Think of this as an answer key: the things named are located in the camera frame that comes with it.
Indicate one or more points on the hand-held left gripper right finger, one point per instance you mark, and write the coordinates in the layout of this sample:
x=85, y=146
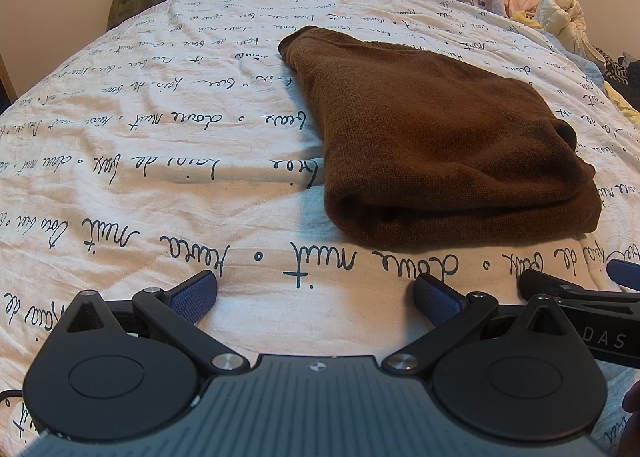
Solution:
x=435, y=297

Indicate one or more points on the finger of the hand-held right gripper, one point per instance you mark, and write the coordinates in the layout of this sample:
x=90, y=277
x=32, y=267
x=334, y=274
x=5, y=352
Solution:
x=575, y=293
x=625, y=273

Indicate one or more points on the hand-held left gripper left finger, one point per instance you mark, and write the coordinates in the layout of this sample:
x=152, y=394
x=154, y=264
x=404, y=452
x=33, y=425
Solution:
x=195, y=297

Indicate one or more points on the brown knit sweater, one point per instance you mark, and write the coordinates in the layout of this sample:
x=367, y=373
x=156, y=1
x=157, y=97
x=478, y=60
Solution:
x=425, y=137

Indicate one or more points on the person's right hand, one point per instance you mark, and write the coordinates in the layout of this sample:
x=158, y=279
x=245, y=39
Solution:
x=632, y=397

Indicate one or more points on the white printed blanket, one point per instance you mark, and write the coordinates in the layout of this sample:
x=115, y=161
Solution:
x=150, y=137

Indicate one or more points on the pale yellow cloth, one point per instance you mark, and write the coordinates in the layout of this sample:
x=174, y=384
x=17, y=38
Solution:
x=625, y=104

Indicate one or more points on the dark navy garment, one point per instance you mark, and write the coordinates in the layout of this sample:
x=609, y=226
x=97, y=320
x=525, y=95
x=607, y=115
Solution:
x=632, y=69

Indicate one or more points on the black white zigzag cloth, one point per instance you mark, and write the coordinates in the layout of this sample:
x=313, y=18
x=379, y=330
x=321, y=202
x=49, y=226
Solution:
x=612, y=68

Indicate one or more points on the light blue cloth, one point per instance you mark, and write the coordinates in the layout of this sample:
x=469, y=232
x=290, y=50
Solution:
x=585, y=64

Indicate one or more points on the cream puffer jacket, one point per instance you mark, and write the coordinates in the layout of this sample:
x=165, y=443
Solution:
x=562, y=19

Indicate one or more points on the yellow garment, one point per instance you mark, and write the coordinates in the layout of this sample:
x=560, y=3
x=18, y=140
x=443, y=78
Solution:
x=525, y=18

